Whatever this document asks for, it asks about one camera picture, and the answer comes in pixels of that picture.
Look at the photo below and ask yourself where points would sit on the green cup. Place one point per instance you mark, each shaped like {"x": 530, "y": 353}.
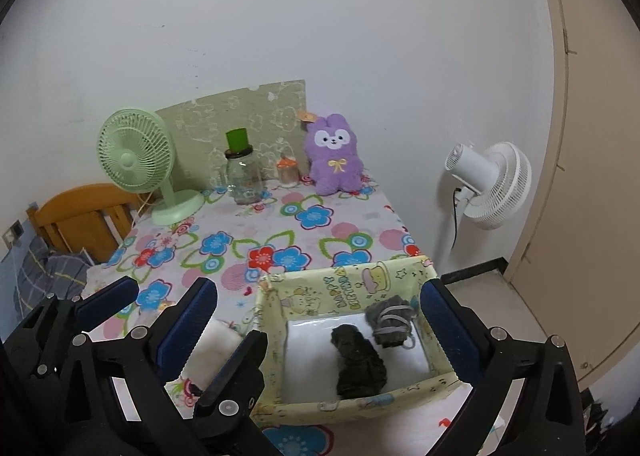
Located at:
{"x": 237, "y": 139}

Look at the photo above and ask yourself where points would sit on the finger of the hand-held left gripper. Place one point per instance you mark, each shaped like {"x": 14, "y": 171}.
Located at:
{"x": 240, "y": 371}
{"x": 112, "y": 296}

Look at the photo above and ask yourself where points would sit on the blue bed sheet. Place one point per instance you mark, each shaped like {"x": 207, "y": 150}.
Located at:
{"x": 7, "y": 291}

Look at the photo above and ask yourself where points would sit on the small jar with orange lid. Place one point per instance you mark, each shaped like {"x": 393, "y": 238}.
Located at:
{"x": 287, "y": 172}

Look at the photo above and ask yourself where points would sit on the floral tablecloth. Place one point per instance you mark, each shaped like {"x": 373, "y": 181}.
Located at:
{"x": 310, "y": 241}

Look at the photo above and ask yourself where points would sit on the green patterned board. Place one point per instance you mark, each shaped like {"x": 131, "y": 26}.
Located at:
{"x": 200, "y": 121}

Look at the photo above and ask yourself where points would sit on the glass mug jar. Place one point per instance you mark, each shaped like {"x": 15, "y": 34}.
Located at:
{"x": 242, "y": 179}

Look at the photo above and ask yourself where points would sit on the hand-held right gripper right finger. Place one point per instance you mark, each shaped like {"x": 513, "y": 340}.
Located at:
{"x": 442, "y": 331}

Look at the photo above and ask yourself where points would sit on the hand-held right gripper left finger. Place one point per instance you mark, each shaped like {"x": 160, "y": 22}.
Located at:
{"x": 190, "y": 323}

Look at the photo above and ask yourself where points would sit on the purple plush bunny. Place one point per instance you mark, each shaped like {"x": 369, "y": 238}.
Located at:
{"x": 332, "y": 161}

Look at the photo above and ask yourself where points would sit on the black sock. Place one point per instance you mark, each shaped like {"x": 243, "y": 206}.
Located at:
{"x": 357, "y": 361}

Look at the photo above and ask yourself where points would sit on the wooden headboard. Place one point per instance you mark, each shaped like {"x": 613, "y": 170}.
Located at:
{"x": 82, "y": 221}

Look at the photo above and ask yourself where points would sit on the yellow printed fabric storage box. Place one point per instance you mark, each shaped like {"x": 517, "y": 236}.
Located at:
{"x": 320, "y": 296}

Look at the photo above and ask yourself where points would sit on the grey sock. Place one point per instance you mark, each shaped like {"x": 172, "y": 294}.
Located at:
{"x": 392, "y": 323}

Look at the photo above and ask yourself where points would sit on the beige door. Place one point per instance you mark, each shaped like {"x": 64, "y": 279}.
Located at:
{"x": 595, "y": 136}

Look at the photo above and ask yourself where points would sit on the green desk fan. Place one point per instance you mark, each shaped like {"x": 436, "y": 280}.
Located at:
{"x": 135, "y": 156}

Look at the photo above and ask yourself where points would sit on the white standing fan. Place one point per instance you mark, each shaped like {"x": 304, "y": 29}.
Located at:
{"x": 492, "y": 181}

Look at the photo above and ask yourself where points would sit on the white cloth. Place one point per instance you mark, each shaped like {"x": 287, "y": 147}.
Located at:
{"x": 220, "y": 338}

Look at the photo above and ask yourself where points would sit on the grey plaid blanket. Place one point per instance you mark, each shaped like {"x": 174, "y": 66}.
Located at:
{"x": 50, "y": 271}

